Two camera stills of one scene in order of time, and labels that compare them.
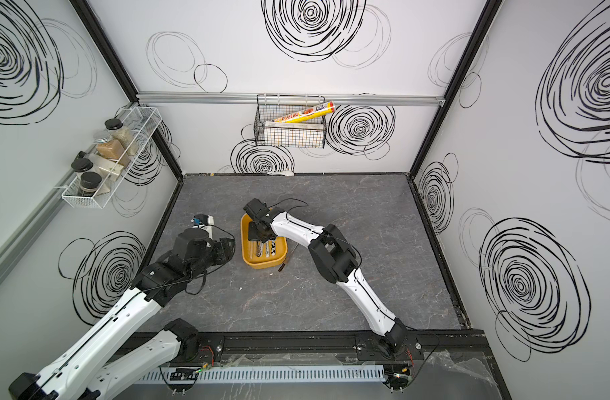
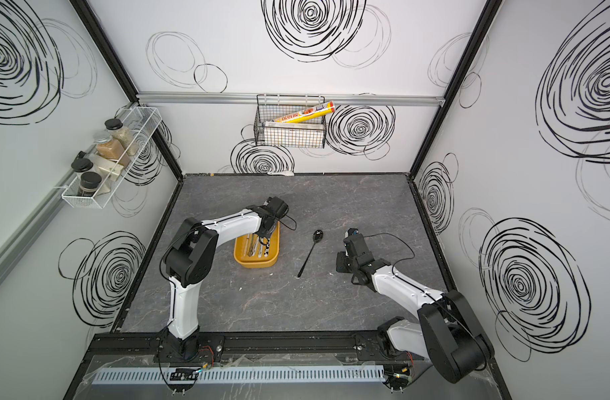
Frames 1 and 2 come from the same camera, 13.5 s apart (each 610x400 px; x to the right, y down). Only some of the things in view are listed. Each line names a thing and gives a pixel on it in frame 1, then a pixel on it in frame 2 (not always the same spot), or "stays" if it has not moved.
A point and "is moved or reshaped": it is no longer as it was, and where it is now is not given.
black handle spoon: x=287 y=258 to x=317 y=236
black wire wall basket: x=288 y=120 stays
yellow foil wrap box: x=310 y=112 stays
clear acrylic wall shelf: x=94 y=185 stays
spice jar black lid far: x=120 y=133 stays
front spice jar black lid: x=89 y=182 stays
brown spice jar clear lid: x=110 y=148 stays
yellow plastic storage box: x=248 y=248 is moved or reshaped
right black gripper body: x=255 y=234 to x=344 y=263
